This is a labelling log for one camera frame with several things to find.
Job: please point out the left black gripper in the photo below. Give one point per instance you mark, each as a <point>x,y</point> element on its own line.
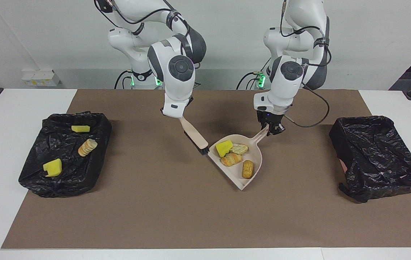
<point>269,118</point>

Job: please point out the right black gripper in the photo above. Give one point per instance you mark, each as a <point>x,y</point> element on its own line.
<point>190,102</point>

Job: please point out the beige plastic dustpan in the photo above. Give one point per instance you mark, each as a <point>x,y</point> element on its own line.
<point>256,151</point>

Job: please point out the beige hand brush black bristles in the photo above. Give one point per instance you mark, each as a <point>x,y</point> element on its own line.
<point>193,133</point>

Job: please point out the pale oval bread piece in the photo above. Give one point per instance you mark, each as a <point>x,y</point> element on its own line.
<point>240,149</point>

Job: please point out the brown bread roll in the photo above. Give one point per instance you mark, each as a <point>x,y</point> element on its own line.
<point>247,169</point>

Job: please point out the pale torn bread chunk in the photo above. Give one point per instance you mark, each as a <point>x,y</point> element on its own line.
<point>231,159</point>

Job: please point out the plain yellow sponge piece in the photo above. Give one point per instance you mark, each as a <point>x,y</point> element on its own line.
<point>223,148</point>

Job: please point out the sliced orange-crust bread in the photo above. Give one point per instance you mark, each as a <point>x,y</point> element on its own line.
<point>87,147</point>

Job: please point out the yellow sponge green edge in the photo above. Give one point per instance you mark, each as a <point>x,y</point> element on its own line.
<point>80,128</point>

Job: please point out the large notched yellow sponge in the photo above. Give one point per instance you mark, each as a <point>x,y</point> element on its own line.
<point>53,168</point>

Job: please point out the black-bagged bin pink rim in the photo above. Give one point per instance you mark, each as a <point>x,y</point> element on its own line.
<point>375,159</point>

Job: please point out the black-bagged trash bin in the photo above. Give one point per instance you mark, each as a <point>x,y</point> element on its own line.
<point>64,173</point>

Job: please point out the brown table mat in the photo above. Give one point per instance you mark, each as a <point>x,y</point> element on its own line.
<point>205,224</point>

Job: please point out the white cardboard box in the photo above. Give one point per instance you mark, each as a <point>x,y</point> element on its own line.
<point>41,77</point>

